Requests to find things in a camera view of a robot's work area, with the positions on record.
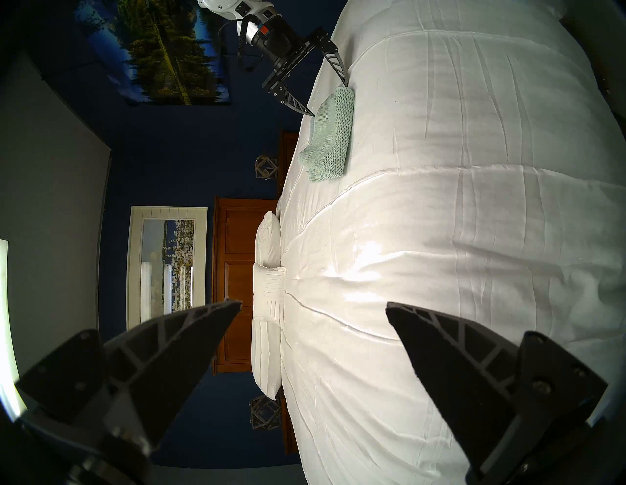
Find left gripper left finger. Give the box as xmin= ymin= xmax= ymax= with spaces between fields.
xmin=15 ymin=298 xmax=244 ymax=451

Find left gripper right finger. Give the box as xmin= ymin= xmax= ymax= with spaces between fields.
xmin=385 ymin=301 xmax=608 ymax=476

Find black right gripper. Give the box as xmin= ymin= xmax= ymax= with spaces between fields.
xmin=257 ymin=16 xmax=352 ymax=118

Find mint green hand towel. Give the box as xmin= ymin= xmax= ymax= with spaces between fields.
xmin=298 ymin=86 xmax=356 ymax=183

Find framed flower seascape picture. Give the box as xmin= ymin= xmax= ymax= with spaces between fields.
xmin=126 ymin=206 xmax=209 ymax=331

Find long white pillow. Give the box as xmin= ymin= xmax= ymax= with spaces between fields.
xmin=254 ymin=211 xmax=282 ymax=268
xmin=251 ymin=315 xmax=284 ymax=398

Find brown wooden headboard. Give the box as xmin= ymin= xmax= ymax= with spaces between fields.
xmin=213 ymin=196 xmax=280 ymax=375

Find square pleated white pillow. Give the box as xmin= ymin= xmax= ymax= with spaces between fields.
xmin=252 ymin=263 xmax=288 ymax=319

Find forest lake canvas print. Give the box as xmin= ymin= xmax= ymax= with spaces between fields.
xmin=73 ymin=0 xmax=233 ymax=107

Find white bed comforter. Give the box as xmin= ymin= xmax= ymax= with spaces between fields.
xmin=275 ymin=0 xmax=626 ymax=485

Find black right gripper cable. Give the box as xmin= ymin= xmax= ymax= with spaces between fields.
xmin=236 ymin=14 xmax=261 ymax=73

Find geometric wire ornament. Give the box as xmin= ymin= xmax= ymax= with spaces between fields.
xmin=254 ymin=154 xmax=279 ymax=182
xmin=249 ymin=396 xmax=281 ymax=432

